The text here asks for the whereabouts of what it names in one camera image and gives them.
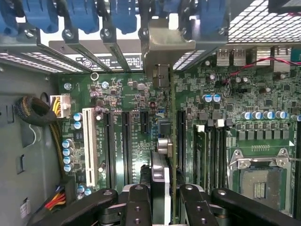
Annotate RAM slot with white latches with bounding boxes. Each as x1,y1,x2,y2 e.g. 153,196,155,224
215,118,224,189
194,124,208,190

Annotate RAM slot with black latches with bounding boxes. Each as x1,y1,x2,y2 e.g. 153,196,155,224
207,119,216,189
293,119,301,219
223,119,232,190

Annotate white PCI expansion slot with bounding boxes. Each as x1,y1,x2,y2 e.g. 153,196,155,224
82,107,98,187

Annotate short black expansion slot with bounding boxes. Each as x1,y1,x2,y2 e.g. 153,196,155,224
140,110,150,134

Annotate green Dell motherboard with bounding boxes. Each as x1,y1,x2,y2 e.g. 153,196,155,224
56,46,301,226

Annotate white power connector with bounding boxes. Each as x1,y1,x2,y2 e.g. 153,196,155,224
49,93,71,119

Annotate grey metal PC case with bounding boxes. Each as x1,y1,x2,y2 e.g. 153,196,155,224
0,0,301,226

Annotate silver USB port stack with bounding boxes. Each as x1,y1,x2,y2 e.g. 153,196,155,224
216,48,246,67

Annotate metal slot cover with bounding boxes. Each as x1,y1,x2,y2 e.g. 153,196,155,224
100,26,132,73
62,27,112,73
138,26,151,71
21,23,91,73

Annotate blue slot retention clip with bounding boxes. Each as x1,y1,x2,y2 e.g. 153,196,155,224
110,0,138,35
155,0,183,19
0,0,18,36
67,0,100,34
194,0,228,45
22,0,59,34

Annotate CPU socket with metal frame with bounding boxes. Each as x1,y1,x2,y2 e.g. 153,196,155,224
229,148,294,214

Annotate red orange yellow wire bundle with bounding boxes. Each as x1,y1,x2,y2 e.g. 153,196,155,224
44,185,67,210

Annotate yellow and black wire bundle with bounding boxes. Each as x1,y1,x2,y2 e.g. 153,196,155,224
48,119,65,182

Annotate black sleeved cable bundle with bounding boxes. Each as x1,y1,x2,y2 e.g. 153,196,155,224
14,96,58,128

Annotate red black twisted wire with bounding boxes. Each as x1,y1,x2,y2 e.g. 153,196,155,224
223,56,301,95

